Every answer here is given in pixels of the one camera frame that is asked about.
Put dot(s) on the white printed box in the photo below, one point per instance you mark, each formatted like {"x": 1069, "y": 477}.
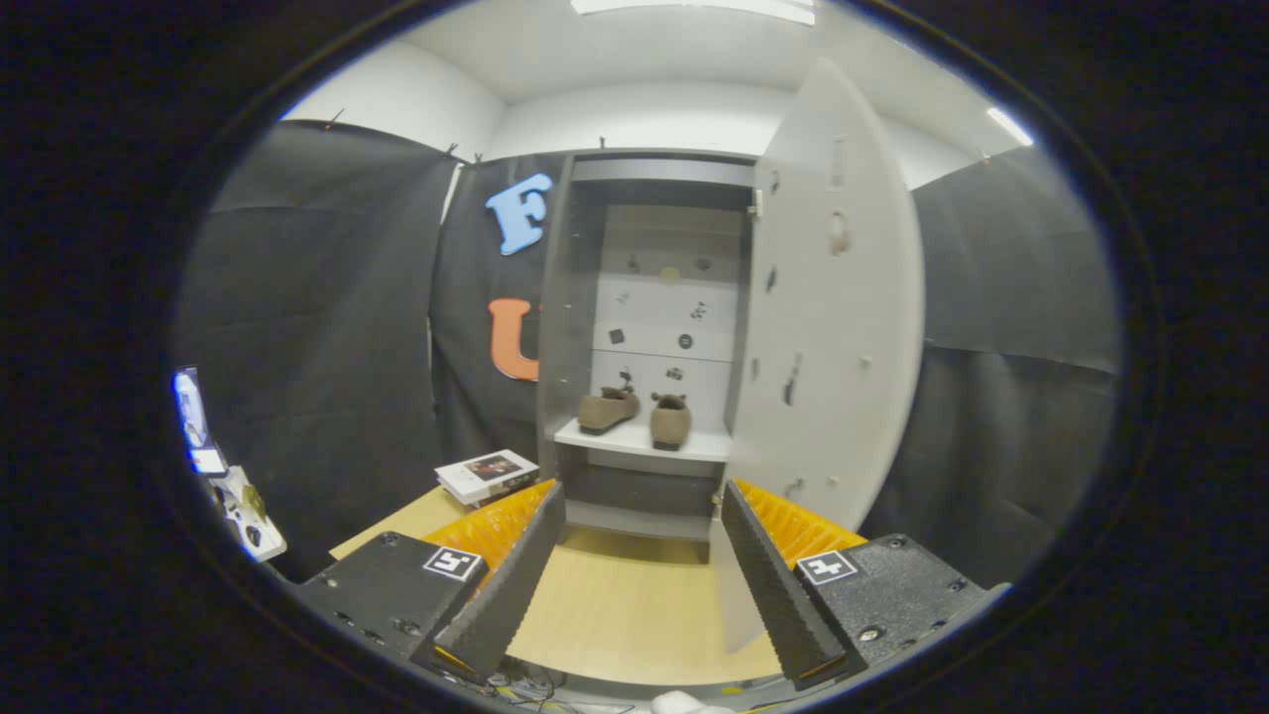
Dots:
{"x": 248, "y": 516}

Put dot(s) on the grey shoe cabinet door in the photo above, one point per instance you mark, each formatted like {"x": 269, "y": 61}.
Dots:
{"x": 833, "y": 327}

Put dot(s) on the lit monitor screen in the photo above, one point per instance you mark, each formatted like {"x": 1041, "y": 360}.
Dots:
{"x": 193, "y": 412}

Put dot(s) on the brown fuzzy shoe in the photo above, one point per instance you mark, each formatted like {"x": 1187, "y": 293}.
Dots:
{"x": 605, "y": 409}
{"x": 670, "y": 421}

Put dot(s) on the white cabinet shelf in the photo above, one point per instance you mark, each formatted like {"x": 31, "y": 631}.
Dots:
{"x": 634, "y": 441}

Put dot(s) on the small ceiling light panel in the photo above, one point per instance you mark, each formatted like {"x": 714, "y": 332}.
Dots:
{"x": 1009, "y": 126}

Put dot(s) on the black backdrop cloth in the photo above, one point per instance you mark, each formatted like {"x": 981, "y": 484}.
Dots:
{"x": 317, "y": 347}

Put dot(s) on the long ceiling light panel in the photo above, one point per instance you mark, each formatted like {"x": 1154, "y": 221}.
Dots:
{"x": 694, "y": 8}

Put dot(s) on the grey shoe cabinet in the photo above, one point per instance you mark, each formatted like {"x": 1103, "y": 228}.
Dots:
{"x": 565, "y": 327}

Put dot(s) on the white book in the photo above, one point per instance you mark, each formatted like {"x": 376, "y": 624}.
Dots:
{"x": 486, "y": 468}

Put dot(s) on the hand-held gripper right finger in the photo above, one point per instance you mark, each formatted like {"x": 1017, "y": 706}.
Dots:
{"x": 778, "y": 585}

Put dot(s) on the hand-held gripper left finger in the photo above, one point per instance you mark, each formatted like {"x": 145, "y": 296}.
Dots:
{"x": 516, "y": 585}

